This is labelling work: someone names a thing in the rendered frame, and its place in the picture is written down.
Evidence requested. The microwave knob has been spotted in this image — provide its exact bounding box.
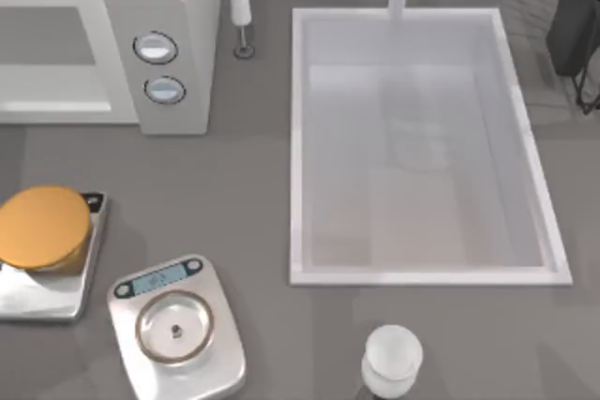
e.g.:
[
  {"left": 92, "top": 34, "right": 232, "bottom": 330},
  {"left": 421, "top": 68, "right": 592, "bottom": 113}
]
[
  {"left": 132, "top": 31, "right": 179, "bottom": 66},
  {"left": 142, "top": 75, "right": 187, "bottom": 105}
]

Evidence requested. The white cup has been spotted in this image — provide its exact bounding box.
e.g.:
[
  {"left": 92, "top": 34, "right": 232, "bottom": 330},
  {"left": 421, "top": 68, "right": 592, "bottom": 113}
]
[{"left": 359, "top": 323, "right": 425, "bottom": 400}]

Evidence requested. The pale microwave oven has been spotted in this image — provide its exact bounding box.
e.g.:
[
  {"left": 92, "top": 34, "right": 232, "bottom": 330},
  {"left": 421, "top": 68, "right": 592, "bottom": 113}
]
[{"left": 0, "top": 0, "right": 222, "bottom": 137}]

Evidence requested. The glass pot lid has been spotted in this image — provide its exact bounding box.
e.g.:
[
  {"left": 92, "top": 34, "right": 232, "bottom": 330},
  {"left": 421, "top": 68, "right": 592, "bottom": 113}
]
[{"left": 135, "top": 290, "right": 217, "bottom": 364}]

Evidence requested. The silver kitchen scale with display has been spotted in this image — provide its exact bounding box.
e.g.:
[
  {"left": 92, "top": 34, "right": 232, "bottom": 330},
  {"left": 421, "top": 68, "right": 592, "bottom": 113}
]
[{"left": 106, "top": 253, "right": 248, "bottom": 400}]

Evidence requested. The yellow round lid jar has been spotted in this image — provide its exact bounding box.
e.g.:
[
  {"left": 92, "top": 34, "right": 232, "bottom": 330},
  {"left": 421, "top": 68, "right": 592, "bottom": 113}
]
[{"left": 0, "top": 185, "right": 92, "bottom": 275}]

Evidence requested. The white sink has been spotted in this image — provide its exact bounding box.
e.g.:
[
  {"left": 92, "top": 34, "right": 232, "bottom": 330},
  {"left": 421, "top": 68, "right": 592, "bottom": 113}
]
[{"left": 288, "top": 7, "right": 574, "bottom": 287}]

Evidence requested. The white milk frother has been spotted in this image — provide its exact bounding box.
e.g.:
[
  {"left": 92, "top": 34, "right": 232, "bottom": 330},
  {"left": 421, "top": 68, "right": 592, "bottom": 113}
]
[{"left": 229, "top": 0, "right": 257, "bottom": 61}]

